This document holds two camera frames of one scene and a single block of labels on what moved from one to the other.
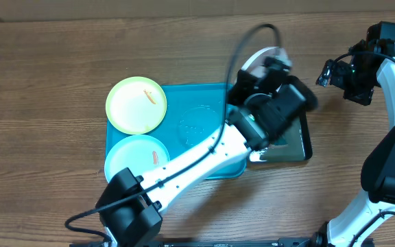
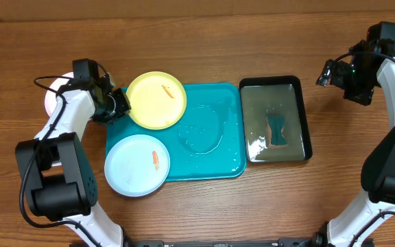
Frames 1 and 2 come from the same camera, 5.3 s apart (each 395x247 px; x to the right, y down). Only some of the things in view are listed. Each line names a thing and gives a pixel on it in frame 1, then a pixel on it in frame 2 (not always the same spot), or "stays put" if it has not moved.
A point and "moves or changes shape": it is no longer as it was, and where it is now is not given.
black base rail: x=197 y=242 stays put
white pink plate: x=254 y=66 -> x=51 y=96
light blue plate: x=140 y=154 stays put
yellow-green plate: x=136 y=105 moves or changes shape
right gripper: x=337 y=73 stays put
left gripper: x=244 y=82 -> x=123 y=106
